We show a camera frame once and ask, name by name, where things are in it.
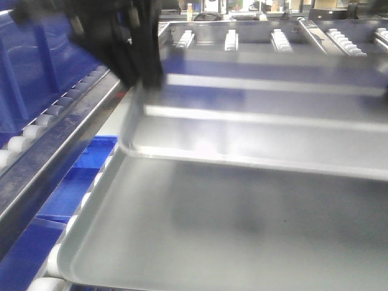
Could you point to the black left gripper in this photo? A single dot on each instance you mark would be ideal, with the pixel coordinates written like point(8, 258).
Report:
point(123, 35)

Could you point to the small silver ribbed tray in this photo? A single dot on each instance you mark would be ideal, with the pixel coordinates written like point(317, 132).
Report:
point(324, 114)

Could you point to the large grey serving tray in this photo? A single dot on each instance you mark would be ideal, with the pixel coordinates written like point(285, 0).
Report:
point(153, 224)

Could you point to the white roller track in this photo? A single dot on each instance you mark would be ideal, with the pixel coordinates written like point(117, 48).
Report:
point(186, 39)
point(231, 41)
point(18, 144)
point(344, 43)
point(280, 41)

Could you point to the big blue bin upper left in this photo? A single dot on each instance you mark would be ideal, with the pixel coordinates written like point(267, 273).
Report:
point(38, 65)

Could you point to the middle white roller track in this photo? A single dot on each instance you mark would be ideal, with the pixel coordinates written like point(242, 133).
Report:
point(231, 41)

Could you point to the left white roller track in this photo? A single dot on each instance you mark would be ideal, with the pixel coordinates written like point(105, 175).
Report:
point(18, 144)

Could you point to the right white roller track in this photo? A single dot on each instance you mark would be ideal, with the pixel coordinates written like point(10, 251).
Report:
point(344, 43)

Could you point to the blue bin lower shelf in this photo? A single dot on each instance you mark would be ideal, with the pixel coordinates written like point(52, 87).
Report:
point(21, 264)

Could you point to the steel rack frame rail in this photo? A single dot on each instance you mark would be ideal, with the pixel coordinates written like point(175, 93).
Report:
point(26, 184)

